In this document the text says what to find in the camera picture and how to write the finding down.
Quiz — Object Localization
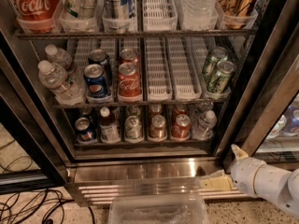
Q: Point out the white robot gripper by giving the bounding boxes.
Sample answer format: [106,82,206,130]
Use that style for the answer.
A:
[195,144,266,198]

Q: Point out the clear water bottle bottom shelf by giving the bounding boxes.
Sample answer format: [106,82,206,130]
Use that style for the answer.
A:
[192,110,217,141]

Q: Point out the clear water bottle shelf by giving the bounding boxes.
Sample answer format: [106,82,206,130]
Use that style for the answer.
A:
[177,0,219,31]
[192,110,217,141]

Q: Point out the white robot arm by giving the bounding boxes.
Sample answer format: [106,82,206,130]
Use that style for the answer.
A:
[195,144,299,218]

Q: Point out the glass fridge door right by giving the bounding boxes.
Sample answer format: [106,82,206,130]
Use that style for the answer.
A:
[221,0,299,172]

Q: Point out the rear water bottle bottom shelf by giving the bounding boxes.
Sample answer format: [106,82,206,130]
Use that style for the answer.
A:
[195,101,214,114]

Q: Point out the empty white shelf tray right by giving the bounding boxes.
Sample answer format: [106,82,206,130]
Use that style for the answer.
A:
[166,37,202,100]

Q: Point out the empty white shelf tray left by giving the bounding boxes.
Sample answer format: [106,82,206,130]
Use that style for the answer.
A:
[144,37,173,101]

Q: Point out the brown tea bottle white cap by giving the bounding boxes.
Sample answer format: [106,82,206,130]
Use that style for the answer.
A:
[99,107,121,144]

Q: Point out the stainless steel fridge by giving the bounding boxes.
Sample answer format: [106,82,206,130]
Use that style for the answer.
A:
[0,0,299,207]

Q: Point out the clear water bottle top shelf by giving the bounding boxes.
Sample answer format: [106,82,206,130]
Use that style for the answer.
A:
[177,0,219,31]

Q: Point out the gold brown can top shelf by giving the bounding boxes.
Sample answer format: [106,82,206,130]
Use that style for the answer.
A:
[216,0,258,30]

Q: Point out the empty white tray top shelf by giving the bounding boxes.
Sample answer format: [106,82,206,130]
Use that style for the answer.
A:
[142,0,178,32]

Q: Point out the front water bottle middle shelf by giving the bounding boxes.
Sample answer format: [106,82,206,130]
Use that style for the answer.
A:
[37,60,85,105]

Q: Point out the silver blue can top shelf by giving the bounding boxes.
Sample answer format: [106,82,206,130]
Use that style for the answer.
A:
[102,0,137,34]

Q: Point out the rear water bottle middle shelf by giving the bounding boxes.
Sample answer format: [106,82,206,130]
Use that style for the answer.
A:
[45,44,77,76]

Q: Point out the green white can top shelf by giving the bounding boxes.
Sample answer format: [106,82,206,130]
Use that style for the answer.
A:
[60,0,98,33]

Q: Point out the red Coca-Cola can top shelf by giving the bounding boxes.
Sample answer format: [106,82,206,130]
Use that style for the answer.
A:
[14,0,60,34]

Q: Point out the red Coca-Cola can bottom front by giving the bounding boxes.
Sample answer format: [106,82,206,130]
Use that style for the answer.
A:
[171,114,191,141]

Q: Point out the clear plastic bin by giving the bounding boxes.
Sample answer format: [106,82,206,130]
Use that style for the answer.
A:
[108,193,210,224]

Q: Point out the cans behind glass door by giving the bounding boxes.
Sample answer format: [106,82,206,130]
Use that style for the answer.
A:
[267,105,299,139]

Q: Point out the red Coca-Cola can bottom rear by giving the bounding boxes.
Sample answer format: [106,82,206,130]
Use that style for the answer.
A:
[172,104,188,116]

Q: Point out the orange soda can bottom front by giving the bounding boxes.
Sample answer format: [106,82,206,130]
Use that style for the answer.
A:
[149,115,166,140]

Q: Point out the orange soda can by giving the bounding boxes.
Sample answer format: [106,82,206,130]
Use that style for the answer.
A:
[149,105,163,118]
[149,115,166,140]

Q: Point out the green can middle front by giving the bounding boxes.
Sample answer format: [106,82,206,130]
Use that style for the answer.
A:
[206,61,236,96]

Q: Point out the orange soda can bottom rear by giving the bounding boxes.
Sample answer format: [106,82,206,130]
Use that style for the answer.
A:
[149,105,163,118]

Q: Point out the green white can bottom front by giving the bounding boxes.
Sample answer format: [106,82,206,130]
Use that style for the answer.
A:
[125,116,143,143]

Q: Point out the green white can bottom rear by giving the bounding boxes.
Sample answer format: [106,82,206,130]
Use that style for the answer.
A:
[126,105,141,118]

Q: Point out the green can middle rear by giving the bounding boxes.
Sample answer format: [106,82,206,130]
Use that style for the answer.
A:
[202,47,228,82]

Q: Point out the red Coca-Cola can middle front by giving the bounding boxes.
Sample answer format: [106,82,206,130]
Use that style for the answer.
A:
[118,63,142,102]

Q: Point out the blue Pepsi can bottom front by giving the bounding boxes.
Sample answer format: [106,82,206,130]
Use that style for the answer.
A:
[75,118,97,144]

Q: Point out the blue pepsi can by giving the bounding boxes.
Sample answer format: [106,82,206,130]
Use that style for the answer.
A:
[78,107,97,124]
[84,63,113,104]
[75,118,97,144]

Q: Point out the red Coca-Cola can middle rear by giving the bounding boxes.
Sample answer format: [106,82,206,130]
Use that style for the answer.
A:
[120,48,140,66]

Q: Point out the blue Pepsi can bottom rear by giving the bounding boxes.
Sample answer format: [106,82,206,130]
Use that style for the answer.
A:
[78,107,97,124]

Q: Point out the blue Pepsi can middle front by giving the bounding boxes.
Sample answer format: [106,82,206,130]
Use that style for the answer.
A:
[84,63,113,104]

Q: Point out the dark Pepsi can middle rear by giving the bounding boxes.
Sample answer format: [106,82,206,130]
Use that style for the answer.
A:
[88,49,112,79]

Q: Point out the black floor cables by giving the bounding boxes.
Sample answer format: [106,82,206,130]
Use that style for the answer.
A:
[0,138,96,224]

